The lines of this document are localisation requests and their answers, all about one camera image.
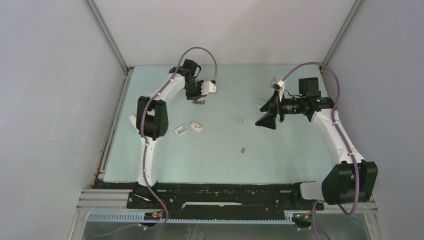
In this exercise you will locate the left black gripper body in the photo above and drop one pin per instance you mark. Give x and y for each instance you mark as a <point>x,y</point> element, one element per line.
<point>193,90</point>

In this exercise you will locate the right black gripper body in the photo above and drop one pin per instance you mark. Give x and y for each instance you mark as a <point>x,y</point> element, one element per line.
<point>290,106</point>

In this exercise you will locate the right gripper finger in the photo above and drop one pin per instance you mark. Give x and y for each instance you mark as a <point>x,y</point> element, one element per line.
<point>268,120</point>
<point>271,102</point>

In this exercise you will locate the beige brown mini stapler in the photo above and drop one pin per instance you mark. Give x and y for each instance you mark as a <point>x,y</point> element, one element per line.
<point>199,101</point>

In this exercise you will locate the white staple box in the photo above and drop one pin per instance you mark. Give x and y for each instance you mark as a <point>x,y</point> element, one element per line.
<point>196,126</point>

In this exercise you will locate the staple box tray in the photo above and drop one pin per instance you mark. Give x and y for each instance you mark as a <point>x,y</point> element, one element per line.
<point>181,129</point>

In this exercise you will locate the light blue stapler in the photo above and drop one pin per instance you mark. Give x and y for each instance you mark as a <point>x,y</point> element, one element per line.
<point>260,103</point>

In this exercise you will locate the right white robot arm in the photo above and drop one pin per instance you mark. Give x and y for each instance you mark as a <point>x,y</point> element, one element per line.
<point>352,178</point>

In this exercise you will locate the white stapler at left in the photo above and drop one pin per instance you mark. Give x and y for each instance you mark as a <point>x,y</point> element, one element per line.
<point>133,121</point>

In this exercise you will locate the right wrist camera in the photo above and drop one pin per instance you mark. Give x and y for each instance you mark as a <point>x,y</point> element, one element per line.
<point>278,85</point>

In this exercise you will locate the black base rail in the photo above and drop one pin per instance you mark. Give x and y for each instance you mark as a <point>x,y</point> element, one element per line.
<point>215,201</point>

